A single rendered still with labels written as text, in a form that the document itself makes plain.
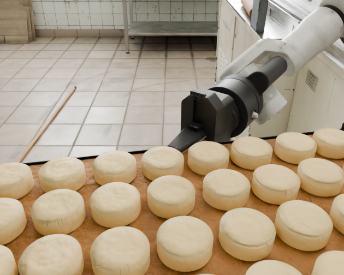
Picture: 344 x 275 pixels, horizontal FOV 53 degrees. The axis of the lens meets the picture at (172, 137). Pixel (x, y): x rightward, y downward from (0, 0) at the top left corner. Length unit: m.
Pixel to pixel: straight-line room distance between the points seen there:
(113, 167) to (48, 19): 4.66
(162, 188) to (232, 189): 0.07
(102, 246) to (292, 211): 0.18
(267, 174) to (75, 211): 0.20
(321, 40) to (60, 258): 0.57
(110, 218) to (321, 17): 0.54
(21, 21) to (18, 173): 4.51
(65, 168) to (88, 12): 4.49
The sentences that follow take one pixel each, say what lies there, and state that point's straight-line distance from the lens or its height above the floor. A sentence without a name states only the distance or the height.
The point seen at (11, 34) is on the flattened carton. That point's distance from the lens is 4.92.
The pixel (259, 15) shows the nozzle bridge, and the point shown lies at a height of 0.92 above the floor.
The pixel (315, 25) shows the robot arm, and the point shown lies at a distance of 0.70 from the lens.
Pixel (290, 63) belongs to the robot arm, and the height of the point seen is 1.04.
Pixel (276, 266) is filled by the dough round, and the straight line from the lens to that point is 0.30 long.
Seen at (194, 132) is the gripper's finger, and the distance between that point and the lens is 0.47.
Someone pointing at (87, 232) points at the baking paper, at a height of 1.00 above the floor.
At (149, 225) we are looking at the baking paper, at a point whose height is 1.00.
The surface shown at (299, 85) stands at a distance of 1.68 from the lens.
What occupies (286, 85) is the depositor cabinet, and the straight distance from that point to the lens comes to 1.72.
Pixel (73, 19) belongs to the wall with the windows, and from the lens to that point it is 4.92.
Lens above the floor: 1.25
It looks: 31 degrees down
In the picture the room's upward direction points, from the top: straight up
